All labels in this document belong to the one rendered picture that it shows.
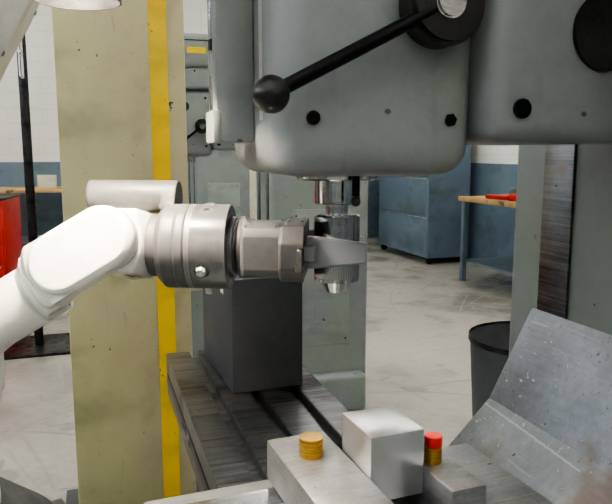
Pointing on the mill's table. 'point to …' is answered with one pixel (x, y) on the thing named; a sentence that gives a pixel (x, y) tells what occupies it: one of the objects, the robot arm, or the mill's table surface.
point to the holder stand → (255, 333)
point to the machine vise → (435, 483)
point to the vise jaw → (318, 475)
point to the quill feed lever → (450, 11)
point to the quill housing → (356, 95)
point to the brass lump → (311, 446)
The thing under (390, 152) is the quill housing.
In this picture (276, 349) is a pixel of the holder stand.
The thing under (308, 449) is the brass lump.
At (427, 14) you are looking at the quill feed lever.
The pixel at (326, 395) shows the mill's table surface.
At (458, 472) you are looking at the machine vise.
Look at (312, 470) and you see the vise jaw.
